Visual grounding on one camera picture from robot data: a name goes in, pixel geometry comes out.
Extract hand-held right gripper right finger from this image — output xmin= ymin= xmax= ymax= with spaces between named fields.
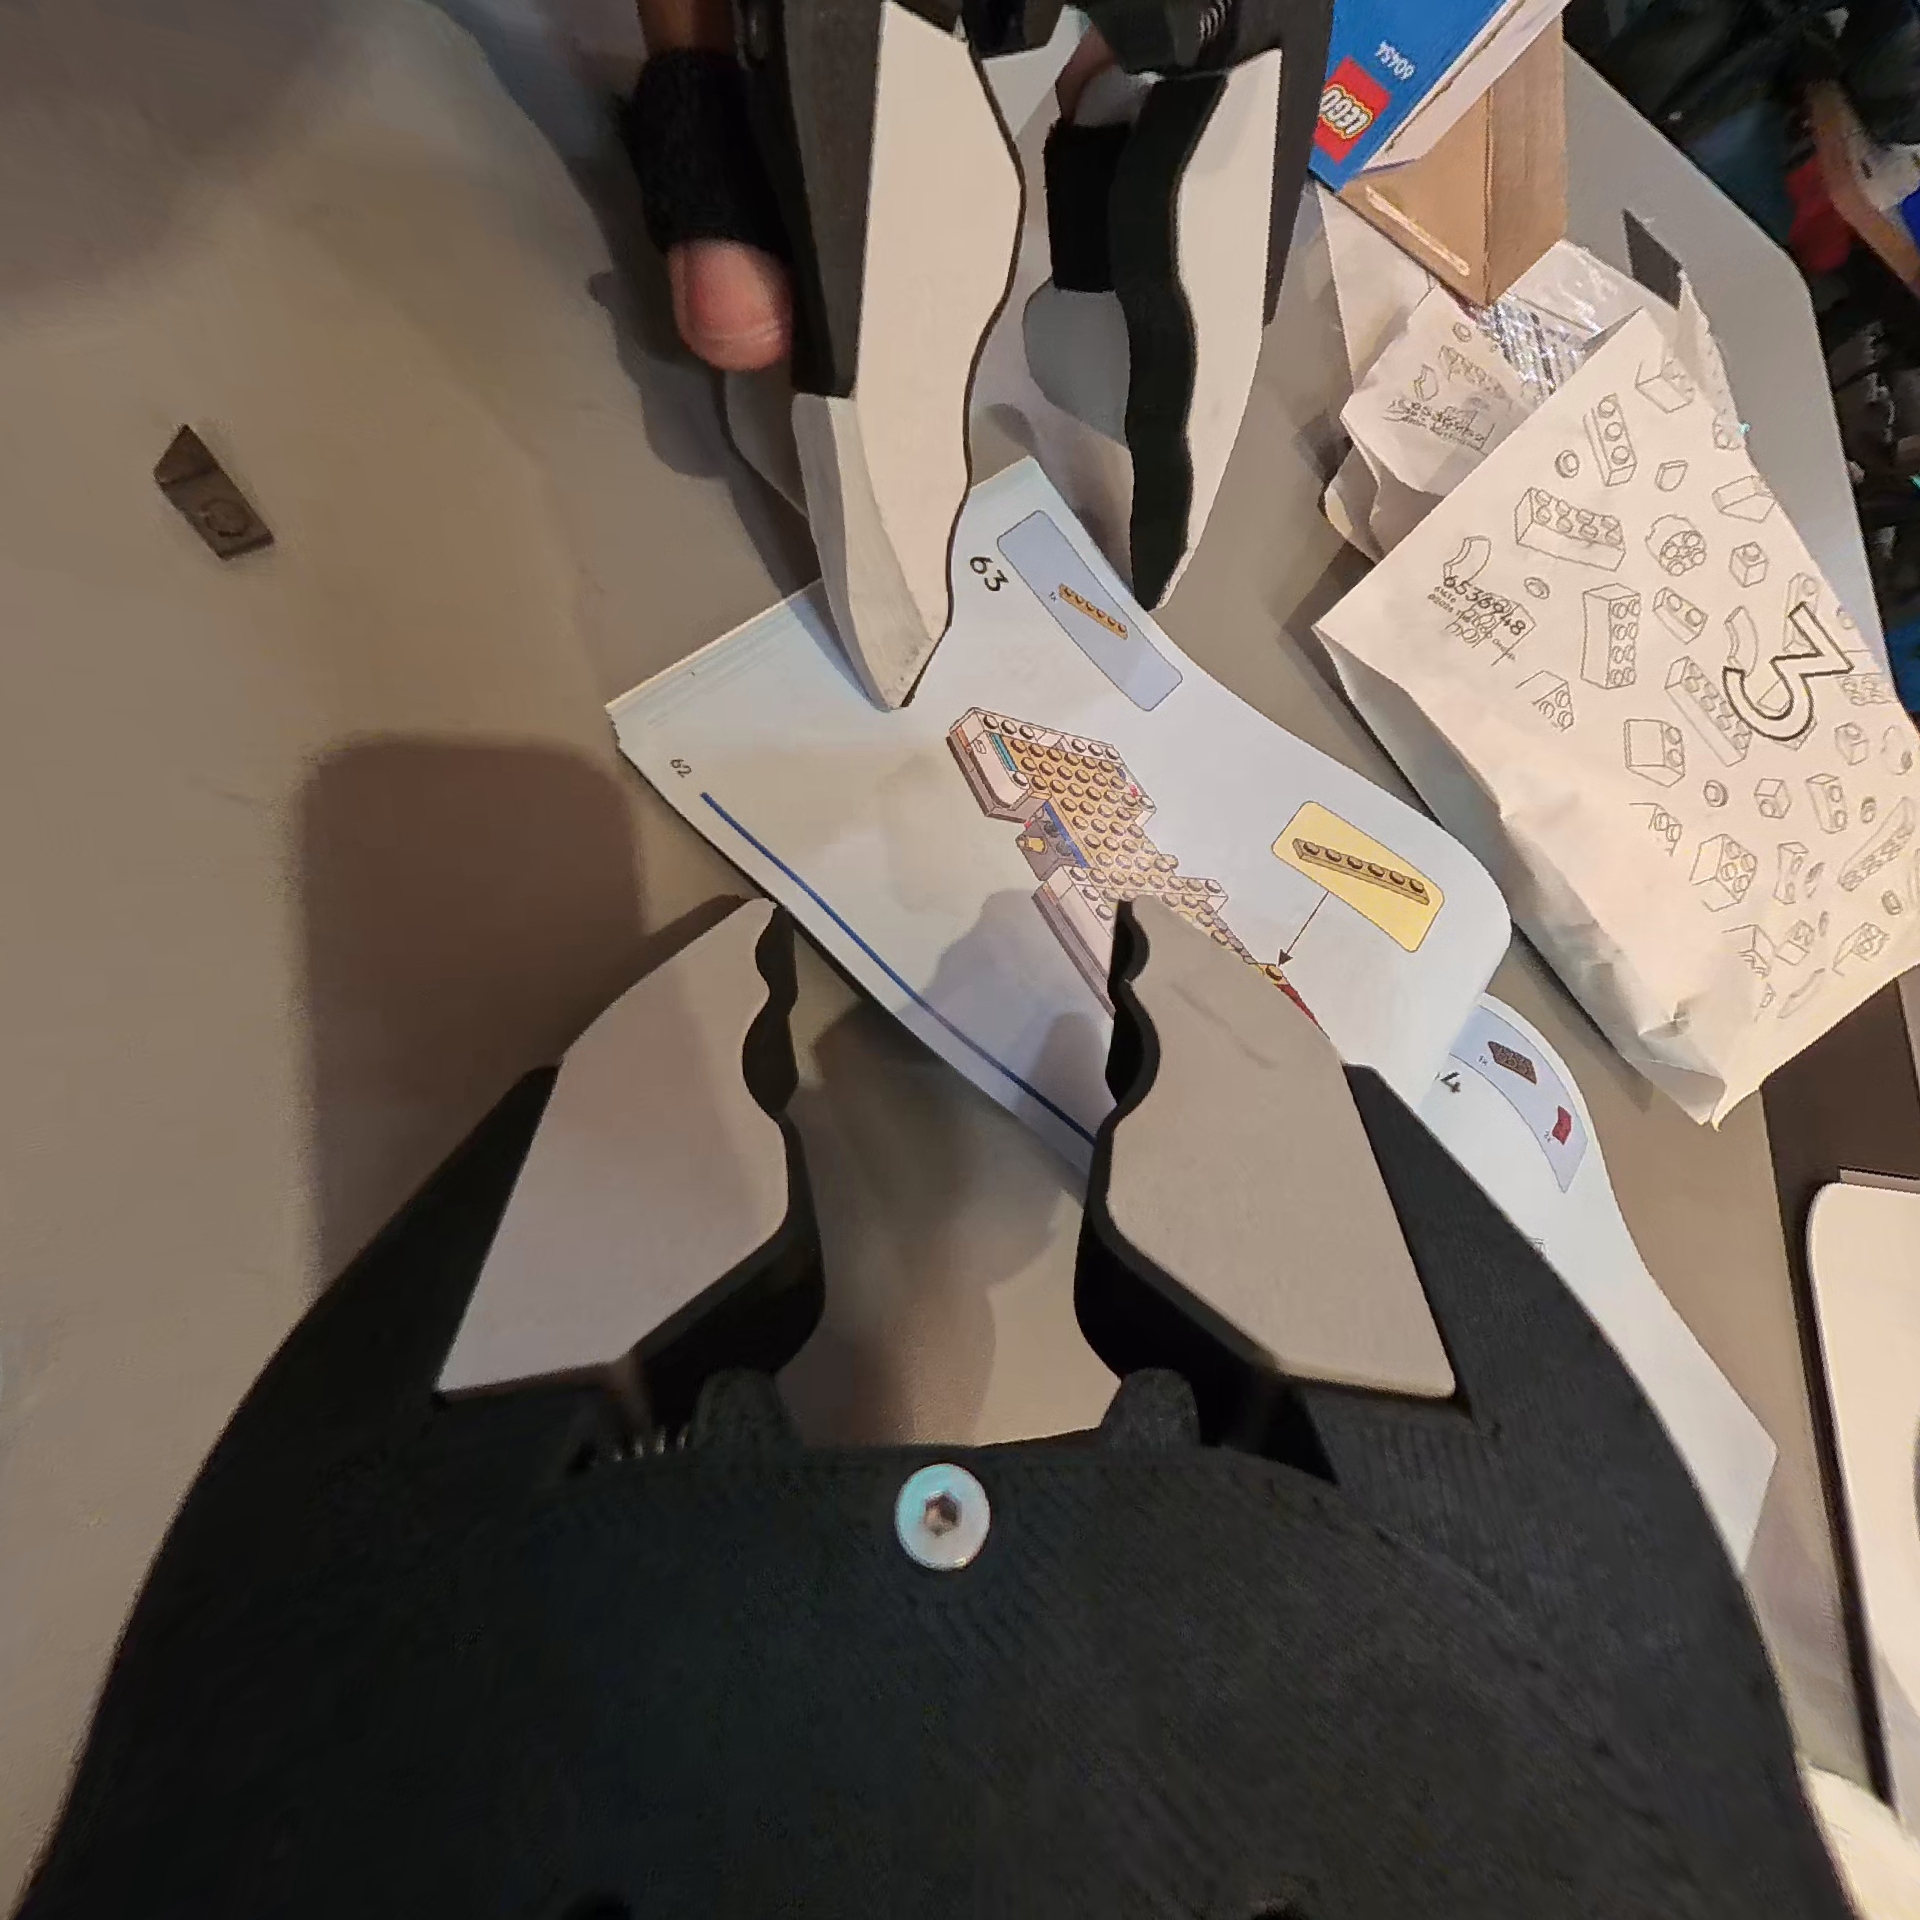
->
xmin=1081 ymin=894 xmax=1458 ymax=1405

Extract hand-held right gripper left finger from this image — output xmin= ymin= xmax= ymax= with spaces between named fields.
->
xmin=435 ymin=896 xmax=825 ymax=1437

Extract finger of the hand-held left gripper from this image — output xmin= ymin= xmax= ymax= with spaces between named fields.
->
xmin=1115 ymin=0 xmax=1337 ymax=609
xmin=779 ymin=0 xmax=1032 ymax=710

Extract toy brick instruction booklet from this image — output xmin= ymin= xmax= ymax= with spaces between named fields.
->
xmin=605 ymin=455 xmax=1781 ymax=1577

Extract person's left hand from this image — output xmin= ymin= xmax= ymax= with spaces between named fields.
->
xmin=668 ymin=237 xmax=797 ymax=374

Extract blue toy brick box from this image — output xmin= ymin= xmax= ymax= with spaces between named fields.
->
xmin=1304 ymin=0 xmax=1565 ymax=192

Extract brown cardboard piece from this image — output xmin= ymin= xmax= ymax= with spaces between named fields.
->
xmin=1339 ymin=26 xmax=1570 ymax=310

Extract crumpled white paper bag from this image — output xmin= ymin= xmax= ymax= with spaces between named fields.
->
xmin=1326 ymin=192 xmax=1642 ymax=566

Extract clear plastic bag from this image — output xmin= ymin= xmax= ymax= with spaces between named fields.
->
xmin=1476 ymin=240 xmax=1660 ymax=367

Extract white brick-print paper bag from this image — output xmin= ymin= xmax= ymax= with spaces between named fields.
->
xmin=1313 ymin=273 xmax=1920 ymax=1129

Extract small grey toy brick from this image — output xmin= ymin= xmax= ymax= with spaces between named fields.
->
xmin=152 ymin=422 xmax=278 ymax=566

